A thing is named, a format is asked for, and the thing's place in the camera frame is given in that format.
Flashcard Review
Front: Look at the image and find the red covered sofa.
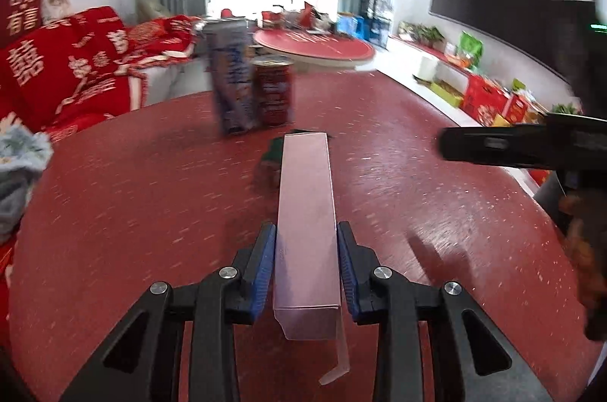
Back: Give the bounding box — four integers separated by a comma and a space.
0, 6, 204, 142

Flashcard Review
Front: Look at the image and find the long pink cardboard box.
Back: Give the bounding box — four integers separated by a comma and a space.
272, 132, 352, 386

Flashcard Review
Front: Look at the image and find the photo print pillow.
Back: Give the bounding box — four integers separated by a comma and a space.
42, 0, 72, 25

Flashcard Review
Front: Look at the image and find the green leafy plant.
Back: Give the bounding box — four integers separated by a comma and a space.
398, 21, 445, 48

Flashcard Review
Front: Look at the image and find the white cylindrical appliance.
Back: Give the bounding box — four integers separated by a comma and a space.
414, 53, 437, 82

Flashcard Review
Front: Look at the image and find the dark green foil packet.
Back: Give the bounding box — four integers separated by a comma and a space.
258, 128, 335, 175

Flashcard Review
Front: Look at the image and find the black round trash bin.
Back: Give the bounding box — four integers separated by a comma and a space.
532, 171, 570, 236

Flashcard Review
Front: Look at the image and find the person's right hand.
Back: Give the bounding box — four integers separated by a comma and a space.
560, 188, 607, 341

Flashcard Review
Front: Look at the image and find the red printed pillow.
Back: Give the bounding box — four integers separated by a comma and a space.
0, 0, 43, 49

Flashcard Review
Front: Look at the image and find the beige armchair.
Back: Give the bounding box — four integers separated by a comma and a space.
137, 0, 169, 23

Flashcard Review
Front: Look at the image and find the grey fluffy blanket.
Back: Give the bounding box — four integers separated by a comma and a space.
0, 112, 55, 236

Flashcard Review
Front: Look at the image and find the green plastic bag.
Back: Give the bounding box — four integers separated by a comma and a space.
458, 31, 484, 68

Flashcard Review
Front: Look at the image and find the short red drink can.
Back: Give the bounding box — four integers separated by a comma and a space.
251, 55, 295, 128

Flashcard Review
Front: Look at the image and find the low television cabinet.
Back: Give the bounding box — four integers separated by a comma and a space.
389, 34, 475, 99

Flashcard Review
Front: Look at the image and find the round red top table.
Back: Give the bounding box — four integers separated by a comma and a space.
253, 27, 376, 74

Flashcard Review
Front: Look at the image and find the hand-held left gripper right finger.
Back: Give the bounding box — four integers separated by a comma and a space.
337, 221, 553, 402

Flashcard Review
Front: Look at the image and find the tall blue white drink can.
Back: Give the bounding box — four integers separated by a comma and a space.
201, 20, 259, 136

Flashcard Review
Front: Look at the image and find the clutter of boxes and cups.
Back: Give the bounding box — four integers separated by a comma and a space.
258, 2, 337, 33

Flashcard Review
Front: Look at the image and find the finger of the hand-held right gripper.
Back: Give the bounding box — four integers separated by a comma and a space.
439, 124, 551, 169

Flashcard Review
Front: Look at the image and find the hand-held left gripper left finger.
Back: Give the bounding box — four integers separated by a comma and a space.
59, 222, 278, 402

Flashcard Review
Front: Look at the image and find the pile of red gift boxes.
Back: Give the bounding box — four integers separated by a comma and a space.
429, 74, 584, 132

